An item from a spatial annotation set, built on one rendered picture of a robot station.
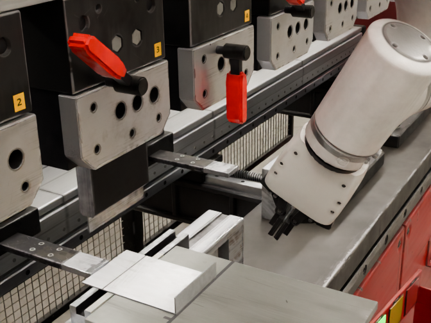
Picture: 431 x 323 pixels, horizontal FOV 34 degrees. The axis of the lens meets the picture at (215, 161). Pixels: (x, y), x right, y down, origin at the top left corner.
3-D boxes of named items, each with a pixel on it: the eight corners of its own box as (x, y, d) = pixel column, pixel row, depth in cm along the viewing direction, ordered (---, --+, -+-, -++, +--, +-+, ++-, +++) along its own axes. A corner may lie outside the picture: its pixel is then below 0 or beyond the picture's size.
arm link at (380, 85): (352, 93, 84) (300, 111, 79) (410, 7, 75) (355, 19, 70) (399, 143, 81) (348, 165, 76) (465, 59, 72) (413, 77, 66)
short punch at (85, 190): (96, 235, 75) (88, 152, 72) (81, 231, 76) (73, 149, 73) (150, 199, 83) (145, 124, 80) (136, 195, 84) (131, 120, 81)
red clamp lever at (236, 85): (244, 127, 85) (244, 47, 81) (214, 122, 87) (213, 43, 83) (251, 122, 86) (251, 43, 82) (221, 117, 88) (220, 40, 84)
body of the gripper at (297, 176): (386, 149, 83) (342, 205, 91) (314, 101, 85) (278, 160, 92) (366, 184, 78) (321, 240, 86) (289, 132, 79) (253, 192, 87)
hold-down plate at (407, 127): (398, 149, 152) (399, 135, 151) (374, 144, 154) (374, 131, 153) (433, 109, 176) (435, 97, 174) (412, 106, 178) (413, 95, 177)
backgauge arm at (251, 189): (277, 247, 140) (278, 183, 135) (37, 185, 170) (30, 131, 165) (294, 231, 147) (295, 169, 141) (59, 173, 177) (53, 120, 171)
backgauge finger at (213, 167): (214, 195, 106) (213, 165, 104) (80, 164, 118) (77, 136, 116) (251, 167, 116) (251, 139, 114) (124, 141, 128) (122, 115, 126)
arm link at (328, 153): (393, 133, 82) (380, 150, 84) (329, 91, 83) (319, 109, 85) (370, 172, 76) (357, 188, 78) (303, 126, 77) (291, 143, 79)
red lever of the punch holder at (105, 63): (94, 31, 58) (151, 81, 66) (56, 26, 59) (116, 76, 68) (86, 50, 57) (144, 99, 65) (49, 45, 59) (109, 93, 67)
